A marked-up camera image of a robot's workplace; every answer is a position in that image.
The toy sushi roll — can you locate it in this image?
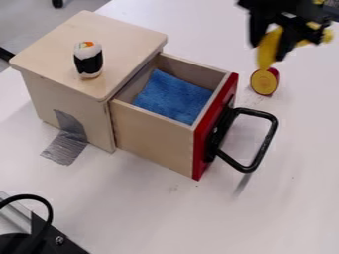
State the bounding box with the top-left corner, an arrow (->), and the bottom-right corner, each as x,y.
71,40 -> 105,79

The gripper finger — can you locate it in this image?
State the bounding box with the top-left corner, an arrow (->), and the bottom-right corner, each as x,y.
274,17 -> 334,64
247,11 -> 274,48

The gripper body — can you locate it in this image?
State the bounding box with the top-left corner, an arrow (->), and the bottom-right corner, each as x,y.
235,0 -> 339,27

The red and yellow toy fruit half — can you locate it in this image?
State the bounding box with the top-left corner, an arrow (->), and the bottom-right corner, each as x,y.
249,66 -> 282,97

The yellow toy banana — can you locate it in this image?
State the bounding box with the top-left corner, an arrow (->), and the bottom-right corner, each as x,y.
255,21 -> 337,71

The grey duct tape strip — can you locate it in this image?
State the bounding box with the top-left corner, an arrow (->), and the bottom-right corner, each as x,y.
40,109 -> 90,167

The wooden drawer with red front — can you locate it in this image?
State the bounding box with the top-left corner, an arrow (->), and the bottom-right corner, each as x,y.
108,52 -> 280,182

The black device base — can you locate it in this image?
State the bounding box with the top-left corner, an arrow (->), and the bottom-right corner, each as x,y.
0,211 -> 92,254

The wooden cabinet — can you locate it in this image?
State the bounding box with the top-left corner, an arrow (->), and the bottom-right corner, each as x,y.
8,9 -> 170,154

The blue cloth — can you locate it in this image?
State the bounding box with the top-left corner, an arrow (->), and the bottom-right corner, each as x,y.
131,67 -> 215,127

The black cable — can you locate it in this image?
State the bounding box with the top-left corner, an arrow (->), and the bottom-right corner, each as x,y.
0,193 -> 57,242

